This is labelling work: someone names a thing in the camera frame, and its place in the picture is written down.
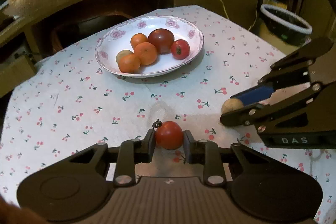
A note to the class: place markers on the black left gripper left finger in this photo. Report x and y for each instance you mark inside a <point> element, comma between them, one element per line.
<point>132,152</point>

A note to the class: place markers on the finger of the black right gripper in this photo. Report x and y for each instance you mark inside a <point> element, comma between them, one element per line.
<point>312,63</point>
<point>256,112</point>

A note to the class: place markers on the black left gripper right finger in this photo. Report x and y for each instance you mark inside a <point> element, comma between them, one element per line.
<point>207,154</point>

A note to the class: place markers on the brown kiwi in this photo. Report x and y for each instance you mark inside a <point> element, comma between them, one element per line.
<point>230,105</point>

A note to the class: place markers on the small red tomato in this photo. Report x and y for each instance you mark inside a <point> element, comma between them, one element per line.
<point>168,135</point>

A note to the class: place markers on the small orange mandarin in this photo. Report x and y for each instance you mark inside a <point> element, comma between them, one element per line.
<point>129,63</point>

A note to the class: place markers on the green kiwi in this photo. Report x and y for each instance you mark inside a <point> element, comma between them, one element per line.
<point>122,54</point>

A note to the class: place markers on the large dark red tomato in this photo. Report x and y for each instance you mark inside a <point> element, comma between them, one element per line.
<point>162,39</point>

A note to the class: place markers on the lone orange mandarin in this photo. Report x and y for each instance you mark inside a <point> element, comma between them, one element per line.
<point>138,39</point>

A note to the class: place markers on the black basket white rim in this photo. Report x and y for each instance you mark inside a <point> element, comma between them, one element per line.
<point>286,25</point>

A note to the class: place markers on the cherry print tablecloth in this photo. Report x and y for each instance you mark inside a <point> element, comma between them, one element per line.
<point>73,103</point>

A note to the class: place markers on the white floral ceramic plate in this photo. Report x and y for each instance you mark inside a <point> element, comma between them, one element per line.
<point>118,39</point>

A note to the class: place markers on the wooden tv stand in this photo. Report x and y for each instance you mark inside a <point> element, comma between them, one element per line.
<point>48,30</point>

